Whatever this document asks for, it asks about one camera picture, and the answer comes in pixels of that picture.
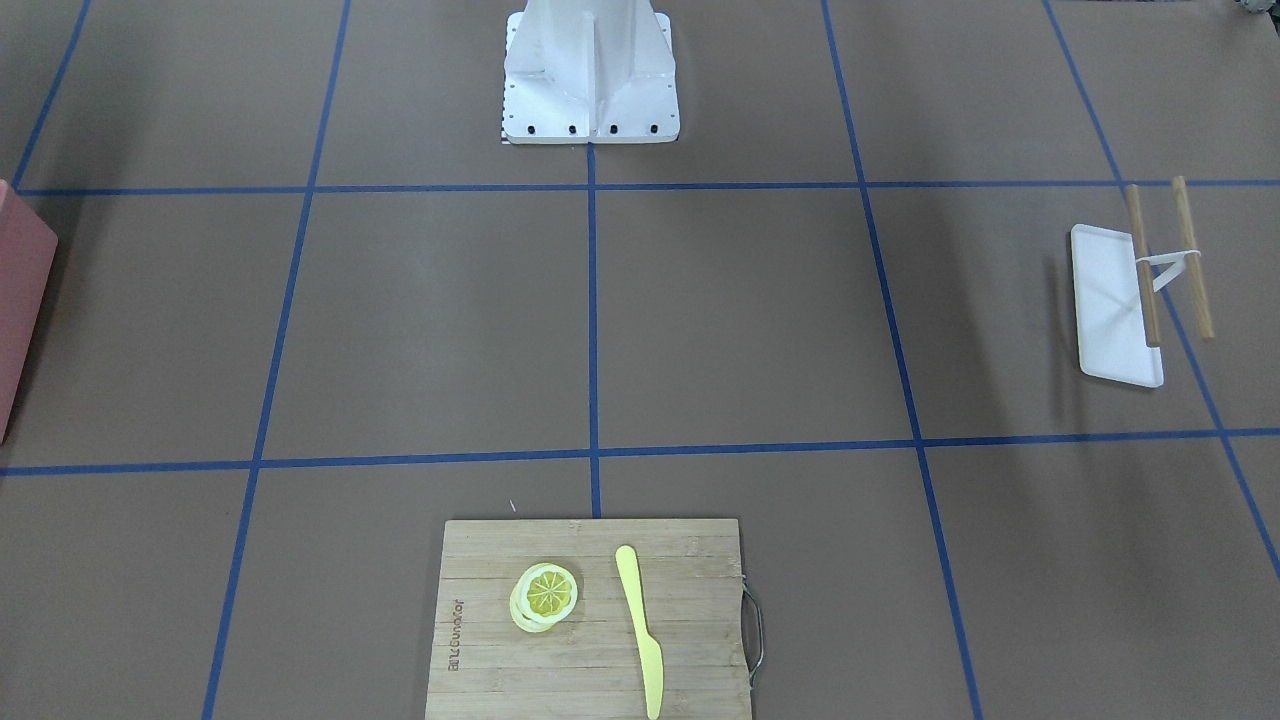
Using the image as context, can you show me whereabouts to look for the wooden chopsticks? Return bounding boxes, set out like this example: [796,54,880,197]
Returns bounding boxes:
[1124,184,1162,348]

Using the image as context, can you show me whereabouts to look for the pink plastic tray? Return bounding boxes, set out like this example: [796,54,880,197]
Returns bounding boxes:
[1,179,58,436]

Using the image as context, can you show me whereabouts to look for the bamboo cutting board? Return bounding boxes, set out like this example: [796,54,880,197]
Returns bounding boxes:
[425,519,753,719]

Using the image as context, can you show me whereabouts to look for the yellow lemon slices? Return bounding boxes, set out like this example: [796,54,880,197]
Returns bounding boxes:
[509,562,579,634]

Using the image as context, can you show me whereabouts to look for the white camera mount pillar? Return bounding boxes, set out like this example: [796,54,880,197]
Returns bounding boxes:
[500,1,681,145]

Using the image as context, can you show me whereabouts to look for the white rectangular plate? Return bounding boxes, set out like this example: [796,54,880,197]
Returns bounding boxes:
[1069,224,1165,389]

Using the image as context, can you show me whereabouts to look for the yellow plastic knife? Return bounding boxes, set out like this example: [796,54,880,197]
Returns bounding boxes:
[614,544,666,719]

